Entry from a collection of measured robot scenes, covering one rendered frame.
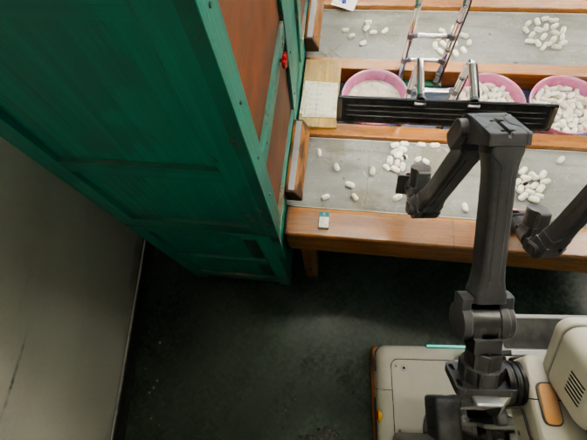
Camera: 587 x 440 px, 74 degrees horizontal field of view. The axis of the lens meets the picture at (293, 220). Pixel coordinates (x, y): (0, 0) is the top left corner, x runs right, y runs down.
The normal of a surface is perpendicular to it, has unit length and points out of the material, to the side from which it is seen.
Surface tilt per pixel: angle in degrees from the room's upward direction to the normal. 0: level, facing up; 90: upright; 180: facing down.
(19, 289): 90
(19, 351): 90
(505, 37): 0
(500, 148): 37
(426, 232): 0
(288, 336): 0
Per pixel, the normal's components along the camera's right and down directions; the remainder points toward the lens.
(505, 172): 0.01, 0.25
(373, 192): -0.07, -0.35
